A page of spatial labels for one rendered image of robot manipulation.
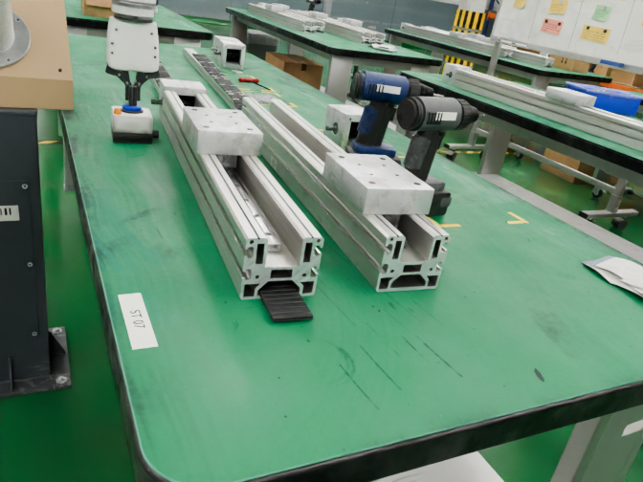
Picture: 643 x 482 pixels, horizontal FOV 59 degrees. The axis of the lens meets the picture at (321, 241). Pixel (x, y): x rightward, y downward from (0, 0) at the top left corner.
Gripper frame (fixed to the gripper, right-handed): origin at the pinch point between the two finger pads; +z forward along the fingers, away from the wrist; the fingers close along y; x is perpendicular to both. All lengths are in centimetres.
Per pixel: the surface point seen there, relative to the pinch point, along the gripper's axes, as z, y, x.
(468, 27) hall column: 1, -528, -642
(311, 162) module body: 1.2, -27.1, 37.7
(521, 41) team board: -10, -284, -225
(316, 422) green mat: 10, -10, 90
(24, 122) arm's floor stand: 12.4, 22.4, -18.4
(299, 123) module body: 1.3, -34.3, 10.6
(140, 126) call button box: 5.7, -1.3, 4.0
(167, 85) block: 0.0, -8.9, -12.8
